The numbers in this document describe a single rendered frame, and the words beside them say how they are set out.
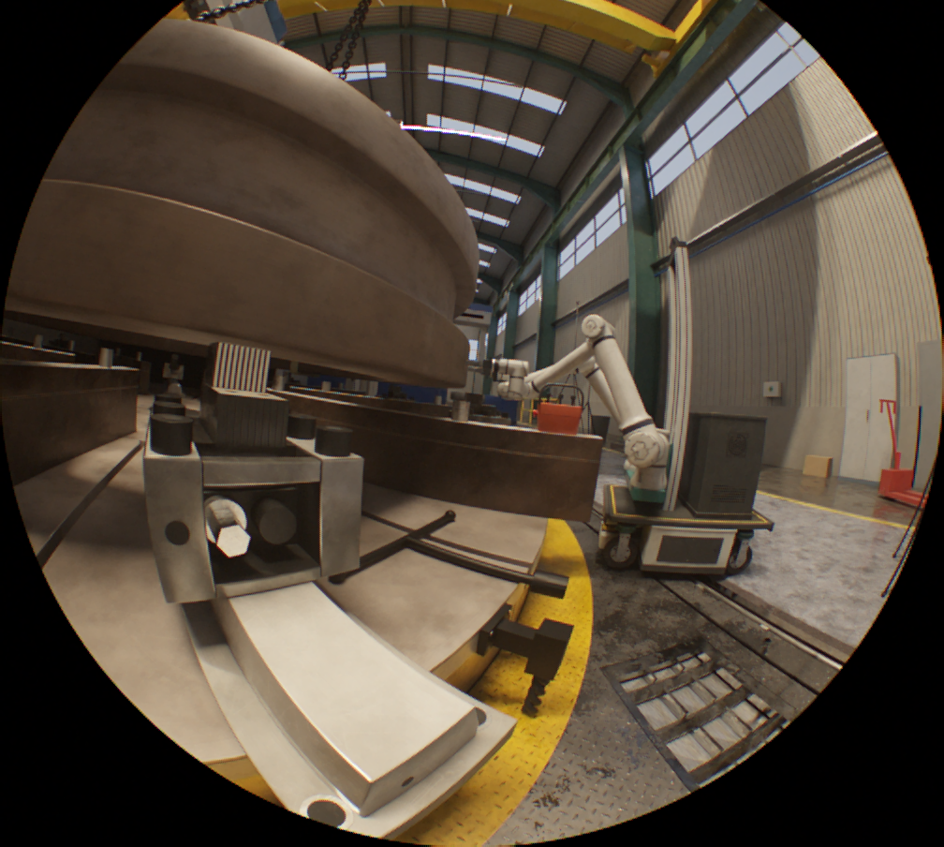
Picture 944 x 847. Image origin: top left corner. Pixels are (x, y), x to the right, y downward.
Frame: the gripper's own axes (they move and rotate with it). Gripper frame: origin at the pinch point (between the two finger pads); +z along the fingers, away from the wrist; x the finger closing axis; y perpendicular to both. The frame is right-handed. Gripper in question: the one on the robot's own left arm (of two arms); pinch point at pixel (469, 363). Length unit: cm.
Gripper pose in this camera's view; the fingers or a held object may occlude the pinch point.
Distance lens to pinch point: 187.3
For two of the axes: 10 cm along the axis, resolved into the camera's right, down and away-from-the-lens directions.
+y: 1.2, -9.9, 0.7
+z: -9.9, -1.1, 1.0
